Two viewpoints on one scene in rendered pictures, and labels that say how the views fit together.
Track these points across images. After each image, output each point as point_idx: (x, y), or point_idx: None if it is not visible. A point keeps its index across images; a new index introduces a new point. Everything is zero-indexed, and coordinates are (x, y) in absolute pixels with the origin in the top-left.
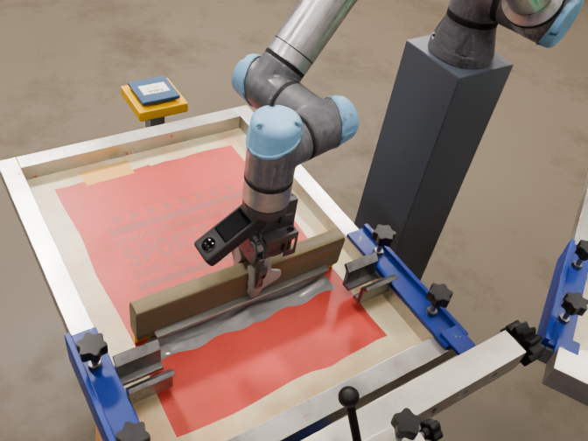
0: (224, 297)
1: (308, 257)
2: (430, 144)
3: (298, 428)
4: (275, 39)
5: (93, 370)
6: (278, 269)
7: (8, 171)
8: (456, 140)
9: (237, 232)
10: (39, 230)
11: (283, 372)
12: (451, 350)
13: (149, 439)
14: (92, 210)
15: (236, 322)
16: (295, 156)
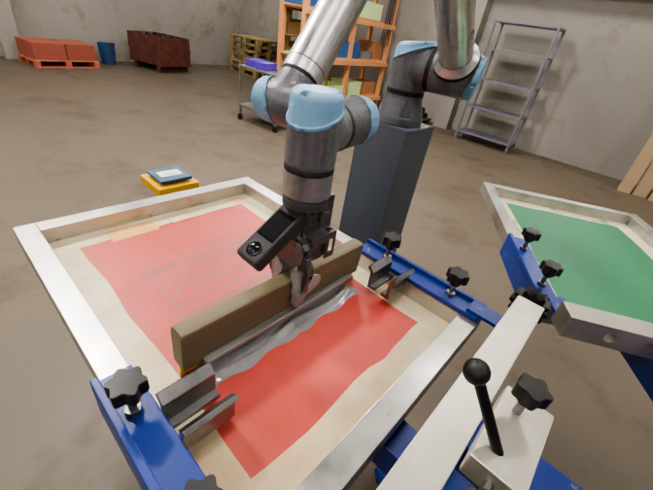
0: (270, 310)
1: (337, 263)
2: (388, 189)
3: (388, 429)
4: (289, 54)
5: (131, 417)
6: (318, 274)
7: (25, 234)
8: (403, 185)
9: (283, 230)
10: (59, 279)
11: (344, 373)
12: (478, 322)
13: None
14: (120, 260)
15: (284, 334)
16: (340, 131)
